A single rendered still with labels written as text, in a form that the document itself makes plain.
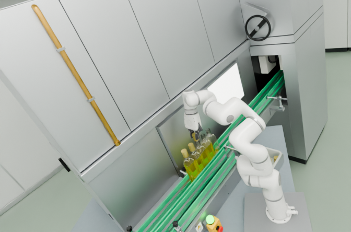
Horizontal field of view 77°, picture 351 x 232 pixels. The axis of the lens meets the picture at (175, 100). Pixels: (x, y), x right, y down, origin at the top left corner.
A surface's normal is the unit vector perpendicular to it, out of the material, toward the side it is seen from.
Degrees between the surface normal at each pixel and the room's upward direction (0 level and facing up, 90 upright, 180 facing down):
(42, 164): 90
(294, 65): 90
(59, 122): 90
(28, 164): 90
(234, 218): 0
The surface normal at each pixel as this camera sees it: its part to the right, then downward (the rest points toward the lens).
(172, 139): 0.67, 0.11
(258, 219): -0.38, -0.83
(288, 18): -0.66, 0.54
